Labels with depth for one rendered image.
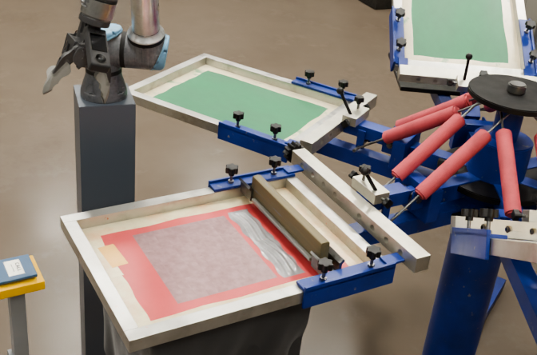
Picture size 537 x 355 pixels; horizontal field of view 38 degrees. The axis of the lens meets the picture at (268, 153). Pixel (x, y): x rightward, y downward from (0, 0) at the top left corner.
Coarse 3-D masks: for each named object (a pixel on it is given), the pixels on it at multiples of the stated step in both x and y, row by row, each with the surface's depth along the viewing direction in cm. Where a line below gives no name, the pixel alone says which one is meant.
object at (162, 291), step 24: (168, 264) 217; (192, 264) 218; (216, 264) 219; (240, 264) 220; (264, 264) 221; (144, 288) 207; (168, 288) 207; (192, 288) 208; (216, 288) 209; (240, 288) 210; (264, 288) 211; (168, 312) 199
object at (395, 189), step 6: (384, 186) 250; (390, 186) 250; (396, 186) 250; (402, 186) 251; (390, 192) 247; (396, 192) 247; (402, 192) 247; (408, 192) 249; (390, 198) 246; (396, 198) 247; (402, 198) 249; (372, 204) 243; (378, 204) 244; (396, 204) 249; (402, 204) 250
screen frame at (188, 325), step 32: (192, 192) 246; (224, 192) 249; (64, 224) 224; (96, 224) 230; (96, 256) 211; (96, 288) 203; (288, 288) 206; (128, 320) 190; (192, 320) 192; (224, 320) 196
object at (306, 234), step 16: (256, 176) 244; (256, 192) 244; (272, 192) 236; (272, 208) 236; (288, 208) 229; (288, 224) 228; (304, 224) 222; (304, 240) 222; (320, 240) 215; (320, 256) 216
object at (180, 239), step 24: (192, 216) 240; (216, 216) 241; (264, 216) 243; (120, 240) 225; (144, 240) 226; (168, 240) 227; (192, 240) 228; (216, 240) 229; (240, 240) 230; (144, 264) 216
